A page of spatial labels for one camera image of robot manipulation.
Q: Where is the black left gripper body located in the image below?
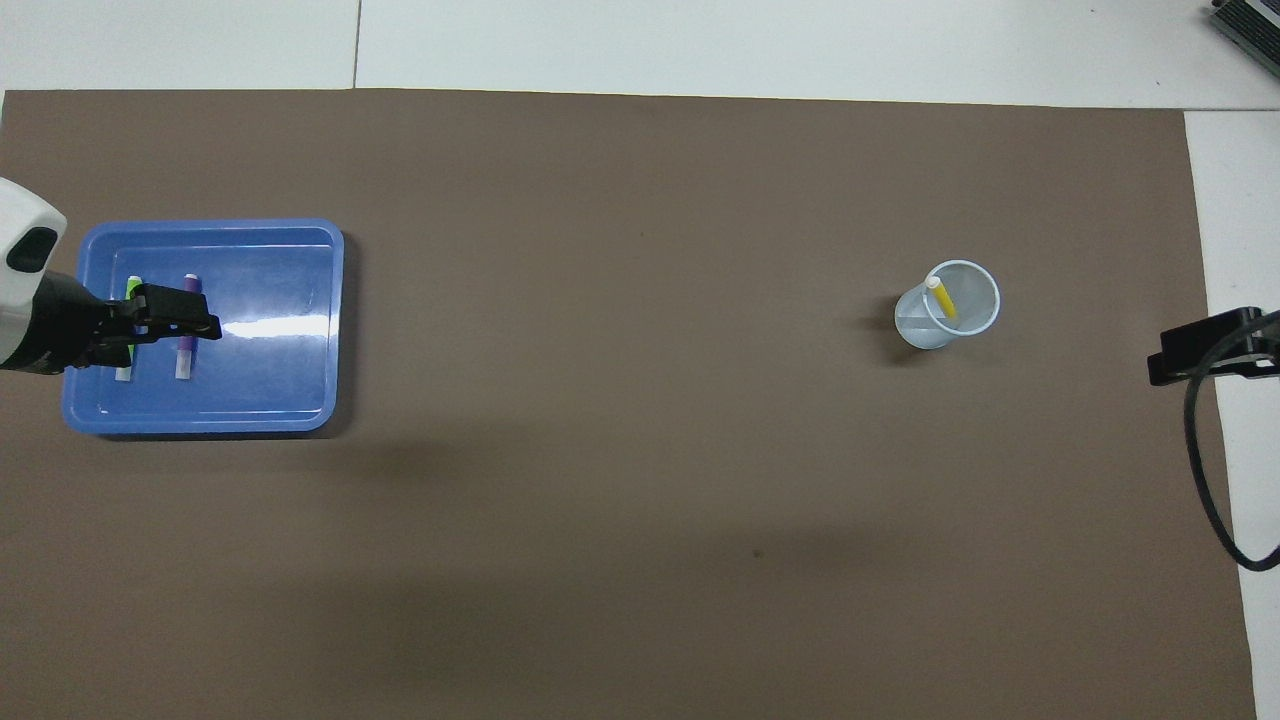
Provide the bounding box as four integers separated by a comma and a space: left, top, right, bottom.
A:
0, 270, 129, 376

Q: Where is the purple marker pen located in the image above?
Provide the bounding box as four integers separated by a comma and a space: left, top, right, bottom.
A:
175, 273, 202, 381

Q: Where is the green marker pen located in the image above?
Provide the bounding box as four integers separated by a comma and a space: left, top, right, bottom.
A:
115, 275, 143, 382

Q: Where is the blue plastic tray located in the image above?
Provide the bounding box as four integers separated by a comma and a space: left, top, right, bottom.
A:
62, 218, 345, 437

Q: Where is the translucent plastic cup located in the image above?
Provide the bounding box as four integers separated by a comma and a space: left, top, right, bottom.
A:
893, 259, 1002, 351

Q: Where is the grey ribbed device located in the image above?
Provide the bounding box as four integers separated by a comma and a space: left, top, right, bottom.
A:
1208, 0, 1280, 76

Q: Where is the brown table mat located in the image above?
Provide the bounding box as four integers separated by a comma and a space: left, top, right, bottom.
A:
0, 88, 1259, 720

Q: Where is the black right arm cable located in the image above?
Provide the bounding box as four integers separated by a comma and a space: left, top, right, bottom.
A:
1183, 310, 1280, 573

